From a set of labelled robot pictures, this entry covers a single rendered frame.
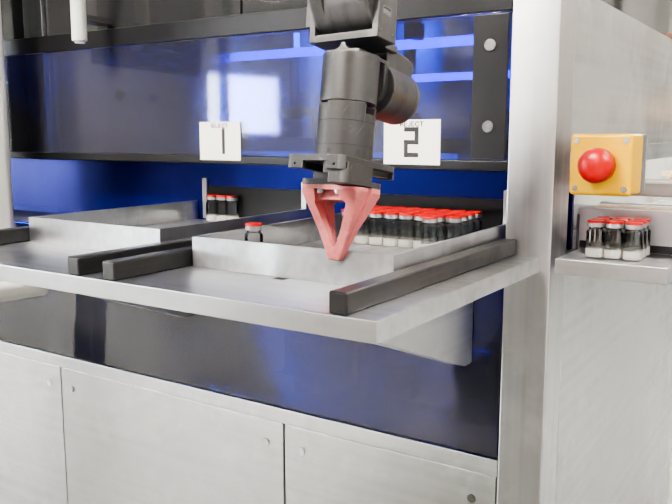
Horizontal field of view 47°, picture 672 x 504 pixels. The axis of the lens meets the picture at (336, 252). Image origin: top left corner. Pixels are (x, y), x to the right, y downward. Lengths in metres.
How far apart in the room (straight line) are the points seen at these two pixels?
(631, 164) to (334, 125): 0.37
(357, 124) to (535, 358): 0.42
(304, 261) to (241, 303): 0.12
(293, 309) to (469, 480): 0.51
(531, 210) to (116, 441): 0.92
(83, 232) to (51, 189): 0.62
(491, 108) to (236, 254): 0.37
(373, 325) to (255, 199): 0.70
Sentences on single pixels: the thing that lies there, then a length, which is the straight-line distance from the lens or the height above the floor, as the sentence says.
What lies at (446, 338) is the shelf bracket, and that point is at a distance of 0.97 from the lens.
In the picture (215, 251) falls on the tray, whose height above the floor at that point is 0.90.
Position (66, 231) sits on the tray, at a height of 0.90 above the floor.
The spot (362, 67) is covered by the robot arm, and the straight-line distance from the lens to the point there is 0.76.
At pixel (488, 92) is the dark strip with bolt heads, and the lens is 1.01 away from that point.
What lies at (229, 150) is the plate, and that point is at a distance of 1.23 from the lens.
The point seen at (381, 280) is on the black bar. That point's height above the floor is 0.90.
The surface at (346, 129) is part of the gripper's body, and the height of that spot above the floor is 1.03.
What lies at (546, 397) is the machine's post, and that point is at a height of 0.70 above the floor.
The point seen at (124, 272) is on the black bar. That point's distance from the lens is 0.84.
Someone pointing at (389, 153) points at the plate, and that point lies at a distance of 1.06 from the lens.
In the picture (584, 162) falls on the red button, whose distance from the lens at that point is 0.93.
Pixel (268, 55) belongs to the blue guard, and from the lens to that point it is 1.19.
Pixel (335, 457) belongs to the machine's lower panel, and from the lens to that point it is 1.21.
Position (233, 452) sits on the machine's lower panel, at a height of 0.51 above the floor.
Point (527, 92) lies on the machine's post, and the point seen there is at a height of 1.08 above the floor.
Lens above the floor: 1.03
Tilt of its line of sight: 9 degrees down
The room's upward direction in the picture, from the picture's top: straight up
